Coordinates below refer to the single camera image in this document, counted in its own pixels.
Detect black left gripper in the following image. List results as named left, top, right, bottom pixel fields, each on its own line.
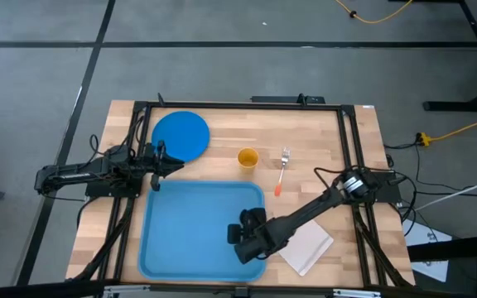
left=137, top=140, right=185, bottom=192

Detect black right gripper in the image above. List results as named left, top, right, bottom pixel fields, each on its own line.
left=227, top=207, right=268, bottom=246

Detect round blue plate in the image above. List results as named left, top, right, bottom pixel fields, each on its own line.
left=151, top=110, right=211, bottom=163

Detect fork with orange handle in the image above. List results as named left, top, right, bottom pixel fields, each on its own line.
left=273, top=147, right=292, bottom=197

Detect yellow ribbed cup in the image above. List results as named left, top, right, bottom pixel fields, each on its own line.
left=237, top=147, right=260, bottom=169

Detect shiny metal spoon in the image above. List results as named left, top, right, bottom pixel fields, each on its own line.
left=300, top=236, right=335, bottom=274

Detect blue plastic tray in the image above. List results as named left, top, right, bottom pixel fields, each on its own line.
left=137, top=180, right=267, bottom=283

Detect white paper napkin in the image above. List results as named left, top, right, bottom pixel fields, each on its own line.
left=278, top=219, right=335, bottom=277

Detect black box behind table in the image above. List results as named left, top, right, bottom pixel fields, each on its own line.
left=249, top=93, right=326, bottom=105

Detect white paper sheets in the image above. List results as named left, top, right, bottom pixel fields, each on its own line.
left=402, top=219, right=453, bottom=283

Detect black beam beside table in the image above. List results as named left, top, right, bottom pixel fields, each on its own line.
left=407, top=233, right=477, bottom=262

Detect black aluminium rig frame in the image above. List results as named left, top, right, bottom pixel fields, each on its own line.
left=66, top=93, right=416, bottom=298

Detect black cable bundle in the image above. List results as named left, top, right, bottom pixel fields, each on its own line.
left=383, top=140, right=471, bottom=239

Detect yellow extension cord with outlet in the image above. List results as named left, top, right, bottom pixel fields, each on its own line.
left=415, top=111, right=477, bottom=148

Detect white floor cable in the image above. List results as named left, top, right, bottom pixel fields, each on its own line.
left=414, top=171, right=477, bottom=212

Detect yellow floor cable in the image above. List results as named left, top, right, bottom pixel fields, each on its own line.
left=333, top=0, right=414, bottom=25

